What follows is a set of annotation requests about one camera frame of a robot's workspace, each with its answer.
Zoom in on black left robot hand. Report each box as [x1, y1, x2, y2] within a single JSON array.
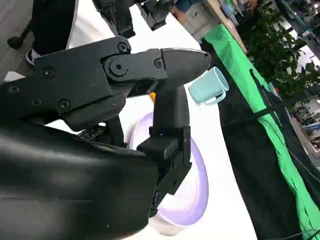
[[92, 0, 173, 38]]

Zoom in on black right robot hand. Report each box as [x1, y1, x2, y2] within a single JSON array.
[[0, 35, 213, 240]]

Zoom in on person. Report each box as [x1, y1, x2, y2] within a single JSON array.
[[25, 0, 76, 67]]

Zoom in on grey cabinet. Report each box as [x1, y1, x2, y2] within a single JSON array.
[[186, 4, 218, 42]]

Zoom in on black wheeled stand leg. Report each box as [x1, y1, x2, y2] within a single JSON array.
[[6, 26, 34, 50]]

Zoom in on wooden desk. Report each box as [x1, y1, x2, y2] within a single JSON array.
[[204, 0, 248, 53]]

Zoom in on green cloth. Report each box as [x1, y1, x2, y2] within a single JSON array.
[[203, 23, 320, 240]]

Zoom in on pale green mug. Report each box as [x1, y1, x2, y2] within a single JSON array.
[[188, 66, 230, 106]]

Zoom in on lilac plate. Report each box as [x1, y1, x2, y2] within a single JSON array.
[[124, 111, 210, 236]]

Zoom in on green leafy plant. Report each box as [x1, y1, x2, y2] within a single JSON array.
[[239, 0, 320, 111]]

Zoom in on black cloth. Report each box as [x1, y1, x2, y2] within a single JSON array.
[[199, 39, 320, 240]]

